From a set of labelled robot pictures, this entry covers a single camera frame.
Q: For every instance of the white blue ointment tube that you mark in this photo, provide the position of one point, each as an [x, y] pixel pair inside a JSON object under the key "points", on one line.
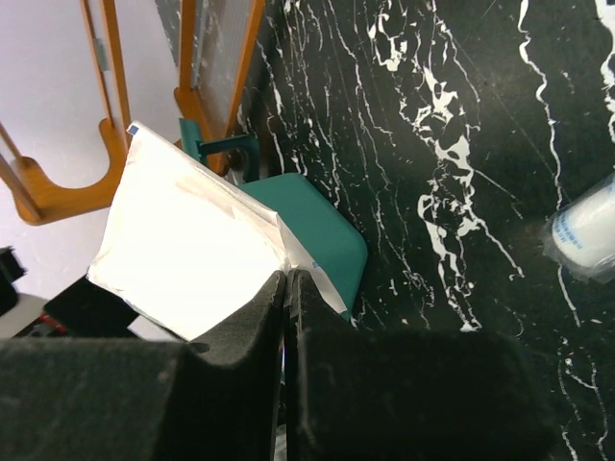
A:
{"points": [[580, 236]]}

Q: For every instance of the orange wooden shelf rack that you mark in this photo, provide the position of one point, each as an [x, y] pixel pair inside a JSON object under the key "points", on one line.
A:
{"points": [[75, 77]]}

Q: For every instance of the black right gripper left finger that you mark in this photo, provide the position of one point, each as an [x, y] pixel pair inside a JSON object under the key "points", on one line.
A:
{"points": [[85, 398]]}

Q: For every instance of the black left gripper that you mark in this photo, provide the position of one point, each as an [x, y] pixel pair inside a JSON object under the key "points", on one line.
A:
{"points": [[80, 310]]}

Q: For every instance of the teal medicine kit box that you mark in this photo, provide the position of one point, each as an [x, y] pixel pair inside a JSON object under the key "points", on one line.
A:
{"points": [[333, 244]]}

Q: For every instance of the clear bag of gauze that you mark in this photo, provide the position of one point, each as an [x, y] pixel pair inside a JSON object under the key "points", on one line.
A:
{"points": [[185, 248]]}

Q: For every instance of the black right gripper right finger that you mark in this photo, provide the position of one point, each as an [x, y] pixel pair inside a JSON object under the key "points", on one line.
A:
{"points": [[407, 394]]}

